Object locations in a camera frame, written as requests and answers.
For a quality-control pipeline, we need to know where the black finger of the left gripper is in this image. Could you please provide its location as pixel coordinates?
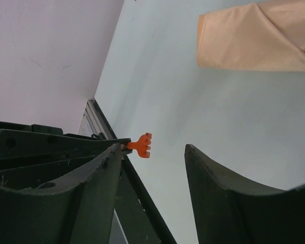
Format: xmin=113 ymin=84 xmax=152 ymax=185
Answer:
xmin=0 ymin=121 xmax=131 ymax=188

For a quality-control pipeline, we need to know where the orange plastic fork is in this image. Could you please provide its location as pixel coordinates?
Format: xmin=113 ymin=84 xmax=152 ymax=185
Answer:
xmin=121 ymin=133 xmax=152 ymax=159

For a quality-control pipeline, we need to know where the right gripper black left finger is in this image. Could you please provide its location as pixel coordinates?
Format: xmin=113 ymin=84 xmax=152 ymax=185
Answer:
xmin=0 ymin=144 xmax=121 ymax=243

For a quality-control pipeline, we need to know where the orange cloth napkin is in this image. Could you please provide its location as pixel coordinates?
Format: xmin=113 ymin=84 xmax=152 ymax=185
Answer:
xmin=196 ymin=1 xmax=305 ymax=72

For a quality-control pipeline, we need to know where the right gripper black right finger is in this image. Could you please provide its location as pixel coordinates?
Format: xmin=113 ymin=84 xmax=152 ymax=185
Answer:
xmin=185 ymin=144 xmax=305 ymax=243

